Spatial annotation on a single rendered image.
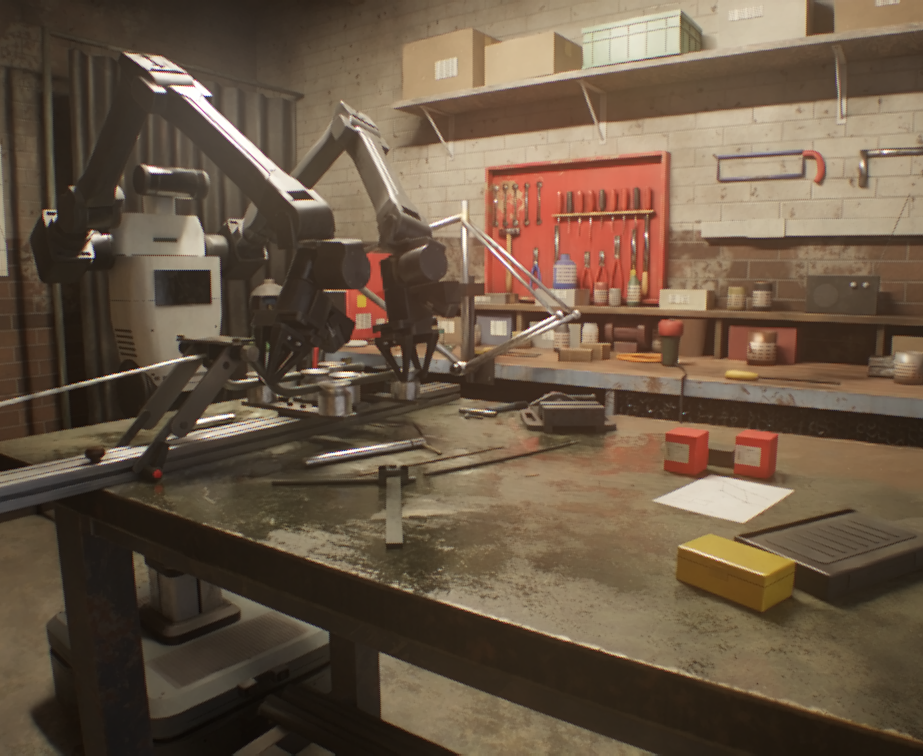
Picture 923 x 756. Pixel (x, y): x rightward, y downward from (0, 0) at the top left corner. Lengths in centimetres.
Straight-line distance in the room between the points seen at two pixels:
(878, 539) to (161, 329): 144
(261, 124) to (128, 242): 244
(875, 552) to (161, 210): 156
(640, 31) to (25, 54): 275
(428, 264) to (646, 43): 197
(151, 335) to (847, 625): 146
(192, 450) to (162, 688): 83
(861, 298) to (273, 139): 303
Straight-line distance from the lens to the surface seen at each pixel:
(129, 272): 170
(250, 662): 176
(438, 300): 112
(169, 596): 188
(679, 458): 94
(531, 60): 315
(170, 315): 171
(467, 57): 333
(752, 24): 289
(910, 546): 71
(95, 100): 364
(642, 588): 60
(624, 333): 297
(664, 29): 293
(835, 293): 279
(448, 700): 206
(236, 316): 393
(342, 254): 98
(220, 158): 116
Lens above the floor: 113
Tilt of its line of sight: 8 degrees down
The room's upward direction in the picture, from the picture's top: straight up
